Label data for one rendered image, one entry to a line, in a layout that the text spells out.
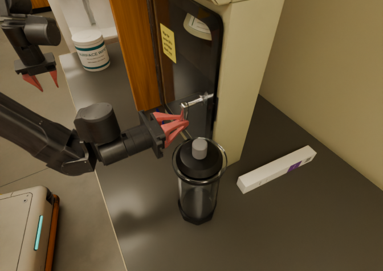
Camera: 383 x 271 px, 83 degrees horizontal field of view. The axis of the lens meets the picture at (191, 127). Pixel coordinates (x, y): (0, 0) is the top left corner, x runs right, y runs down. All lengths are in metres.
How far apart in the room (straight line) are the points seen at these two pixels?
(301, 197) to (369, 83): 0.36
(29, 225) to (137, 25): 1.25
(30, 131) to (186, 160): 0.27
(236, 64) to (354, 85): 0.44
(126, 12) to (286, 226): 0.71
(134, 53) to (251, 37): 0.42
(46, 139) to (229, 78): 0.35
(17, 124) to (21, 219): 1.20
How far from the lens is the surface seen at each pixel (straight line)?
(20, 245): 1.55
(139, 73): 0.77
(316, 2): 0.80
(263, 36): 0.44
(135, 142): 0.46
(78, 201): 1.85
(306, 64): 0.84
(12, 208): 1.69
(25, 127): 0.46
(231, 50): 0.39
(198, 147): 0.39
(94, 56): 1.13
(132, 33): 0.71
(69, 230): 1.78
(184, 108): 0.47
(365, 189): 0.82
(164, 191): 0.65
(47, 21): 0.70
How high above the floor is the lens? 1.51
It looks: 47 degrees down
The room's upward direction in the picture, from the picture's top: straight up
